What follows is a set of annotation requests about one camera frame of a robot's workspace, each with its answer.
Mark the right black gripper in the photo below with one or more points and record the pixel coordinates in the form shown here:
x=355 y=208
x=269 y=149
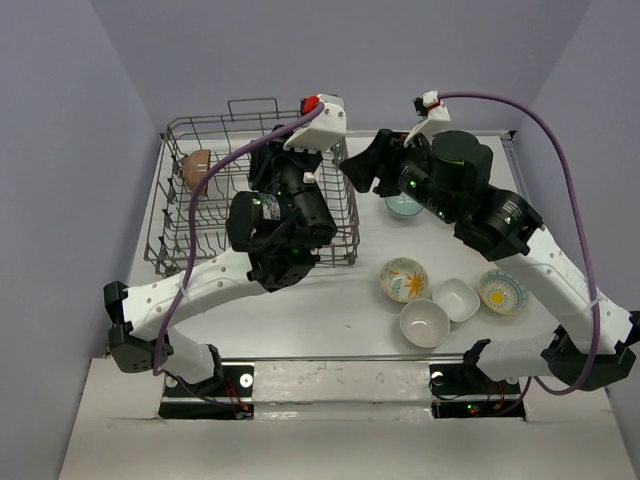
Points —
x=381 y=158

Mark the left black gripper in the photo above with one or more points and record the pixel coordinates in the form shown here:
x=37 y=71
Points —
x=264 y=158

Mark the brown wooden bowl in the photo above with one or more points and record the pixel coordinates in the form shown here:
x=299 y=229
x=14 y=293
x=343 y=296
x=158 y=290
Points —
x=194 y=167

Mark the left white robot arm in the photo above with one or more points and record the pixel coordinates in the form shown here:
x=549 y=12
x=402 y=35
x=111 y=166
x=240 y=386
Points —
x=200 y=290

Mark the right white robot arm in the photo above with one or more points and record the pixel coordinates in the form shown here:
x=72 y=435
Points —
x=590 y=348

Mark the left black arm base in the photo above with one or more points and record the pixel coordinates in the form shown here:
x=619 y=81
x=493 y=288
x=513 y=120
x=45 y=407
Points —
x=231 y=400

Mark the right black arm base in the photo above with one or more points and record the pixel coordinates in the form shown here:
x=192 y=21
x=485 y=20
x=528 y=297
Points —
x=461 y=393

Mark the light teal bowl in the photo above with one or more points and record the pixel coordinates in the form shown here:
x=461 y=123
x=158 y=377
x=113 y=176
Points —
x=403 y=206

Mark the floral leaf patterned bowl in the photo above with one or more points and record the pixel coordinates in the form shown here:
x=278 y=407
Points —
x=404 y=280

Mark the white square bowl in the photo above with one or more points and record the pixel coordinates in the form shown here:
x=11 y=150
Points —
x=458 y=299

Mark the white round bowl lower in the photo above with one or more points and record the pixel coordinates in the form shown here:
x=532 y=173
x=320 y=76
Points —
x=424 y=323

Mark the yellow sun patterned bowl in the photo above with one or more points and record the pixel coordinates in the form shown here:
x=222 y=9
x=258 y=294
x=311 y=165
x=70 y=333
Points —
x=502 y=293

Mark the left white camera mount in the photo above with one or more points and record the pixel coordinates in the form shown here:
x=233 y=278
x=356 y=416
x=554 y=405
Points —
x=324 y=130

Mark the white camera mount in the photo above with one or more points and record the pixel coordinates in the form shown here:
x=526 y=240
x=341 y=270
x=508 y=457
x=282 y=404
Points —
x=434 y=114
x=324 y=130

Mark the grey wire dish rack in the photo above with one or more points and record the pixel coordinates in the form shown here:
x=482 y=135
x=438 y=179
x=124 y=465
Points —
x=189 y=226

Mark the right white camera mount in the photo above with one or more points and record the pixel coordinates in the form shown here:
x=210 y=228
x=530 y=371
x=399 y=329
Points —
x=434 y=114

